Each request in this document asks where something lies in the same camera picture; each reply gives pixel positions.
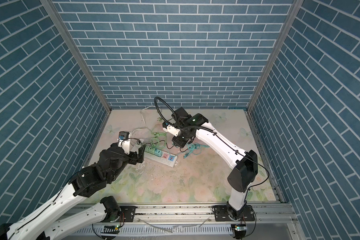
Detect light green charger adapter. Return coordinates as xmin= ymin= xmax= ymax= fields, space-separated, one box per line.
xmin=149 ymin=147 xmax=156 ymax=155

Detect black USB cable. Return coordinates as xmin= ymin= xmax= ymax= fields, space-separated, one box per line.
xmin=164 ymin=140 xmax=190 ymax=153

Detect white power strip colourful sockets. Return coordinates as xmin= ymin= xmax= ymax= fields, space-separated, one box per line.
xmin=144 ymin=147 xmax=178 ymax=168

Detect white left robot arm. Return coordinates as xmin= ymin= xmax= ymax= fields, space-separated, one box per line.
xmin=0 ymin=143 xmax=146 ymax=240

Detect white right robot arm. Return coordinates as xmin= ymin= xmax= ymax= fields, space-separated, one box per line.
xmin=154 ymin=97 xmax=264 ymax=221

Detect teal multi-head cable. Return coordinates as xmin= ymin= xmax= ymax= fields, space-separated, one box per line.
xmin=182 ymin=142 xmax=211 ymax=159

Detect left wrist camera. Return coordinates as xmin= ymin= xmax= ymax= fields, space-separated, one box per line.
xmin=118 ymin=131 xmax=131 ymax=155

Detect light green charger cable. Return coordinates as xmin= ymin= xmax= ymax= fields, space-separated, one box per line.
xmin=148 ymin=116 xmax=169 ymax=148

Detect white power strip cord plug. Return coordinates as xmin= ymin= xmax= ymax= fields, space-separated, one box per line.
xmin=132 ymin=106 xmax=159 ymax=136

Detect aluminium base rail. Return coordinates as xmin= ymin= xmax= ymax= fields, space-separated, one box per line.
xmin=50 ymin=203 xmax=305 ymax=240

